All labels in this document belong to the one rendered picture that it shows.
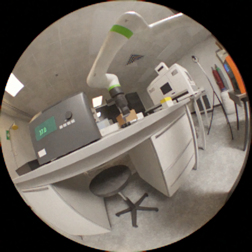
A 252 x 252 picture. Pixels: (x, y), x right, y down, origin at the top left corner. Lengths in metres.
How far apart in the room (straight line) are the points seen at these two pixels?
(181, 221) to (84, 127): 1.03
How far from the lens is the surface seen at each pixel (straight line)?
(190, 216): 0.94
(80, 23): 1.90
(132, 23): 0.46
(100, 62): 0.45
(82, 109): 0.37
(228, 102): 2.80
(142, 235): 0.95
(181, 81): 1.30
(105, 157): 0.32
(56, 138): 0.40
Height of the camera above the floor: 0.91
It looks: 1 degrees down
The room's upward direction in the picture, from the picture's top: 25 degrees counter-clockwise
